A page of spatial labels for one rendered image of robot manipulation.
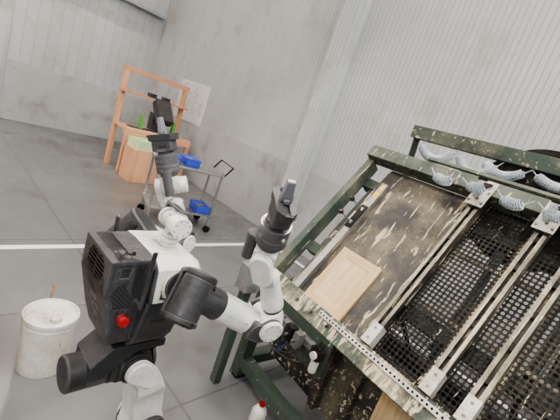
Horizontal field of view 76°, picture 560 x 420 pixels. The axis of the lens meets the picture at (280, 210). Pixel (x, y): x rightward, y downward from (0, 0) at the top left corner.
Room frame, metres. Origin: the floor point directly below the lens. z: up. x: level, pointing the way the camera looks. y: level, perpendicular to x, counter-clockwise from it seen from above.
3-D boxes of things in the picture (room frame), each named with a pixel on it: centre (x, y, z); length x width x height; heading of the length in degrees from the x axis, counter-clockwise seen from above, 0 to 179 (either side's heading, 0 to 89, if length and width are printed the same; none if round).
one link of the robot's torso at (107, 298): (1.02, 0.34, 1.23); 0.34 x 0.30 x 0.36; 49
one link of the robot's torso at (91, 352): (0.99, 0.36, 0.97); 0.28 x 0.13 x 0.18; 139
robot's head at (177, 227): (1.06, 0.30, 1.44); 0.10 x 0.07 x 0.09; 47
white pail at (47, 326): (1.86, 1.09, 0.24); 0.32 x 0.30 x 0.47; 49
